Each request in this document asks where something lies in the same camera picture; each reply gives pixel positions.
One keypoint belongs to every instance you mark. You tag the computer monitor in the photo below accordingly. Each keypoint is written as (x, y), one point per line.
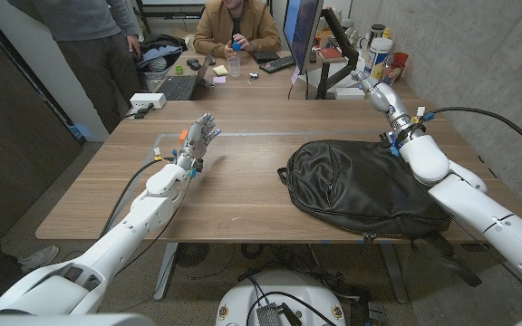
(302, 31)

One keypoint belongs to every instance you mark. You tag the black laptop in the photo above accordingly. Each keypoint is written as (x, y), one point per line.
(180, 87)

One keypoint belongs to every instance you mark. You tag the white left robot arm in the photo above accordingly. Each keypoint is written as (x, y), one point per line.
(145, 217)

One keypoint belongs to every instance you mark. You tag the black leather backpack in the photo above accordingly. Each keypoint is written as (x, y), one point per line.
(356, 185)

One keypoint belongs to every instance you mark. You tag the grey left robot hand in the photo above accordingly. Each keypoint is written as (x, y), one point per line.
(196, 141)

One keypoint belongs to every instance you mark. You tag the grey finned metal box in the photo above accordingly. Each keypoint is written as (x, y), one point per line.
(268, 314)

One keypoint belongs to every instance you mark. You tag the white wipes canister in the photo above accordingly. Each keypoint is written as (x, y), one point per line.
(376, 56)

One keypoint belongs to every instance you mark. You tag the round black floor fan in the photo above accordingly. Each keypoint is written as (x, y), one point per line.
(191, 253)

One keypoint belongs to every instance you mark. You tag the yellow bottle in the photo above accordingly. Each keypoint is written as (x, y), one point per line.
(387, 34)

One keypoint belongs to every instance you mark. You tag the black bag with clothes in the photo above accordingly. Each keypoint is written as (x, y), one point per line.
(157, 52)

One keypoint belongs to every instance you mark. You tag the red cup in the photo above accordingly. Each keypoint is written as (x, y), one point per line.
(401, 59)

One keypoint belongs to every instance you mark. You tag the white flat box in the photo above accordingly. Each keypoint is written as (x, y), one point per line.
(350, 93)

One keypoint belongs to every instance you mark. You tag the red book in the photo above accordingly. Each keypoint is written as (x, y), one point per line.
(330, 53)

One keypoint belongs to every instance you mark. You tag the black keyboard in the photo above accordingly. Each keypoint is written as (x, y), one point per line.
(277, 64)

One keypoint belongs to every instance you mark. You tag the clear patterned cup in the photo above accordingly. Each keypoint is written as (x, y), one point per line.
(390, 73)

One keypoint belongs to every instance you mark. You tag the pink sticky note pad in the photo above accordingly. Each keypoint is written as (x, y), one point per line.
(219, 79)

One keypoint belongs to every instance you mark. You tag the grey table leg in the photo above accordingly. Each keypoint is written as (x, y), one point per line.
(166, 271)
(394, 276)

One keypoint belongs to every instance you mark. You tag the metal keys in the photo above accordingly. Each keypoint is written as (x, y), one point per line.
(252, 77)

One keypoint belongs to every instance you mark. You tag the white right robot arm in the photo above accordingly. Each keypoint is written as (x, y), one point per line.
(483, 213)

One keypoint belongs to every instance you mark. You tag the white robot torso base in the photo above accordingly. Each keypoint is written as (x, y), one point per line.
(297, 290)

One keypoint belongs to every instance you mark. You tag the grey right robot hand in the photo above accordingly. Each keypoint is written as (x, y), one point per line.
(385, 97)

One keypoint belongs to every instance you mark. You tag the standing person grey sweater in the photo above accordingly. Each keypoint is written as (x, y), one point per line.
(89, 45)

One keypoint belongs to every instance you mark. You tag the seated person tan jacket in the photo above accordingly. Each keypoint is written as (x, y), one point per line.
(218, 27)

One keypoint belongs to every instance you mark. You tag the black computer mouse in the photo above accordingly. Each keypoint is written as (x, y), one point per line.
(193, 64)

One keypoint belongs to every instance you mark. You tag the clear drinking glass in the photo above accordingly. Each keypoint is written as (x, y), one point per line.
(234, 68)

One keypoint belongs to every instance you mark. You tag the dark lidded jar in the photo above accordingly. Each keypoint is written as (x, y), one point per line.
(376, 32)

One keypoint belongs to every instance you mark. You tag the yellow sticky note pad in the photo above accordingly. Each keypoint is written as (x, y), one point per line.
(220, 70)

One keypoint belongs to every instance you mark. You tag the small green cup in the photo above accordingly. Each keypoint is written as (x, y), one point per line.
(179, 69)

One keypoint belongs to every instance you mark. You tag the white power strip box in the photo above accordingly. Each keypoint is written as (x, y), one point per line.
(147, 100)

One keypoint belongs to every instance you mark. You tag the black wallet case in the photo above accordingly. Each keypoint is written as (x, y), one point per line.
(265, 57)

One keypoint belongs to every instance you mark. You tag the white sneaker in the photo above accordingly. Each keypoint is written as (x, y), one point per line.
(39, 259)

